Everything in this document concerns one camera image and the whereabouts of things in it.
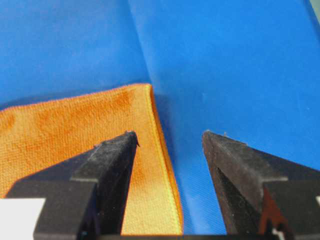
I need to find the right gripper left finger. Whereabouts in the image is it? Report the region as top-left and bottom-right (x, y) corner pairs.
(5, 131), (138, 240)

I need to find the orange towel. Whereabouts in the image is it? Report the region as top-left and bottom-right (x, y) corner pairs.
(0, 84), (184, 235)

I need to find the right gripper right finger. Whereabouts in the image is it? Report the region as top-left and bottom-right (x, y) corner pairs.
(202, 131), (320, 240)

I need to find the blue table cloth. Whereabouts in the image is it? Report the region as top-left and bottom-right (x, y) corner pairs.
(0, 0), (320, 235)

